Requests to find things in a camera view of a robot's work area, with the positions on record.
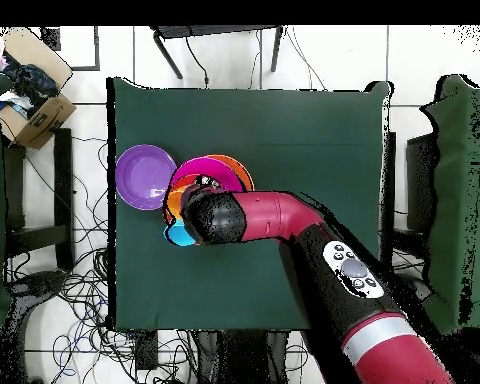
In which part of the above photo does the black metal frame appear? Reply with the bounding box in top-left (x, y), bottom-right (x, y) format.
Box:
top-left (1, 127), bottom-right (75, 271)

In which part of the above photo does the cardboard box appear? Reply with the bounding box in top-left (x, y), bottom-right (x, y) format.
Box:
top-left (0, 26), bottom-right (78, 151)

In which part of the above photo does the dark green tablecloth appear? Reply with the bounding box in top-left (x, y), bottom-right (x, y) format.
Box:
top-left (106, 76), bottom-right (393, 332)

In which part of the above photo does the light blue cup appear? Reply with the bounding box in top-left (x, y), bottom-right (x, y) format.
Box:
top-left (163, 221), bottom-right (198, 248)

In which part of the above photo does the purple bowl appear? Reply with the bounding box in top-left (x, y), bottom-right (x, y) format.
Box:
top-left (114, 144), bottom-right (179, 212)

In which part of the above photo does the tangle of floor cables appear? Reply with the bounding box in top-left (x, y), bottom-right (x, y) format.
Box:
top-left (3, 135), bottom-right (209, 384)

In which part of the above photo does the black metal stand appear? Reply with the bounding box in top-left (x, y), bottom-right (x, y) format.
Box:
top-left (149, 24), bottom-right (286, 80)

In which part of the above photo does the black floor equipment with knob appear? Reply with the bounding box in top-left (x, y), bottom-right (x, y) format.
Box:
top-left (7, 269), bottom-right (69, 307)

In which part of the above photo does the large pink bowl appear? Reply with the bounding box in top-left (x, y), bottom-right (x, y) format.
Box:
top-left (169, 156), bottom-right (245, 193)

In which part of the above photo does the black power strip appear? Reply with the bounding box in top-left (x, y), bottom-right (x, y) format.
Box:
top-left (134, 330), bottom-right (160, 371)

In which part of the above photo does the dark blue clothes bundle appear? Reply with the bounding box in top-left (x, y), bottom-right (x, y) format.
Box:
top-left (1, 51), bottom-right (61, 117)

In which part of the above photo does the large orange bowl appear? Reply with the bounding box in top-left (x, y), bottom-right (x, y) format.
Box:
top-left (203, 154), bottom-right (256, 192)

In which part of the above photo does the red bowl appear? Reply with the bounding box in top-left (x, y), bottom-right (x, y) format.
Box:
top-left (162, 174), bottom-right (199, 225)

